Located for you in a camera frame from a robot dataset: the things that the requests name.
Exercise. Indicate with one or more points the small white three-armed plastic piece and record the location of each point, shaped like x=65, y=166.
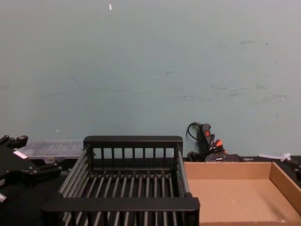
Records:
x=286, y=156

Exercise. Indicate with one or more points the shallow brown cardboard tray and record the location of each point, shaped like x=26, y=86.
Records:
x=235, y=195

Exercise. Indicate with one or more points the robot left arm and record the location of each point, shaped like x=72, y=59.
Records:
x=2, y=198

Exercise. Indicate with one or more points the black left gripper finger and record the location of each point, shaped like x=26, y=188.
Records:
x=16, y=142
x=49, y=168

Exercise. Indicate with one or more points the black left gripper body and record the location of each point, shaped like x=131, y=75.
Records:
x=14, y=169

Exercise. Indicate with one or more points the clear plastic case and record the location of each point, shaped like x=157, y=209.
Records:
x=51, y=148

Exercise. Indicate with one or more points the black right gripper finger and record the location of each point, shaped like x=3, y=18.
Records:
x=297, y=171

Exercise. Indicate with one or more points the black rack with steel bars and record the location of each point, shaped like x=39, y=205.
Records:
x=131, y=141

